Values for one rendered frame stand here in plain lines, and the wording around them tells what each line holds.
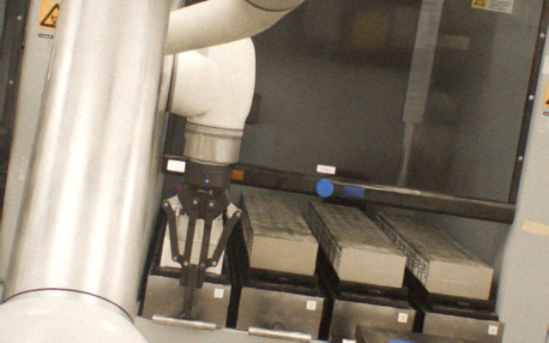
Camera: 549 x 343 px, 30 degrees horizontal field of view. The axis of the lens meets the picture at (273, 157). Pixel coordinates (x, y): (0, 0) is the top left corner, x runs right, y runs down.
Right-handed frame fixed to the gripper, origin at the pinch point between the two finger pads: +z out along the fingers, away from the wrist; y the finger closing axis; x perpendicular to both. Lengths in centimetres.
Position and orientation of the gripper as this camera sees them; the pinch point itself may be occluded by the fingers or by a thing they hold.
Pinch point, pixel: (190, 286)
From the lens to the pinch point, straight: 166.9
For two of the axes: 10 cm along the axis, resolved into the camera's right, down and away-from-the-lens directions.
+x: 0.6, 1.0, -9.9
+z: -1.5, 9.8, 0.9
